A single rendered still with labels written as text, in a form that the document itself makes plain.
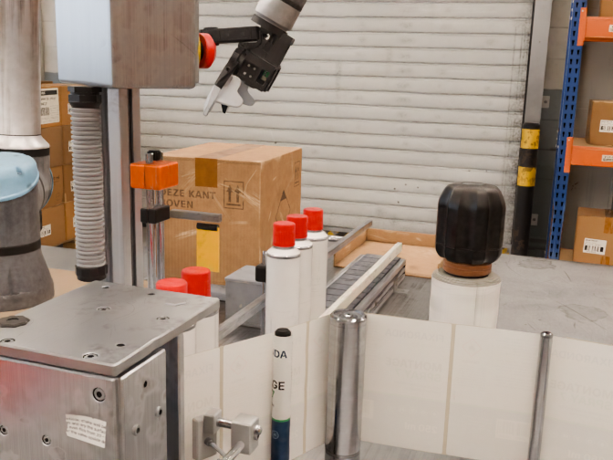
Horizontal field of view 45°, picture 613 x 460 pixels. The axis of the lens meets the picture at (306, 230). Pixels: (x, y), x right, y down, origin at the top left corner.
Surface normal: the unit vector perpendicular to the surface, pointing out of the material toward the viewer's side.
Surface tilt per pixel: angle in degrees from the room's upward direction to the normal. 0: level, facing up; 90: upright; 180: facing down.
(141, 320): 0
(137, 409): 90
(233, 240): 90
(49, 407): 90
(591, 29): 90
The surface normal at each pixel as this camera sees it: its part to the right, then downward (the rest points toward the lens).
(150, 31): 0.58, 0.19
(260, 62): -0.12, 0.19
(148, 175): -0.33, 0.20
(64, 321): 0.03, -0.98
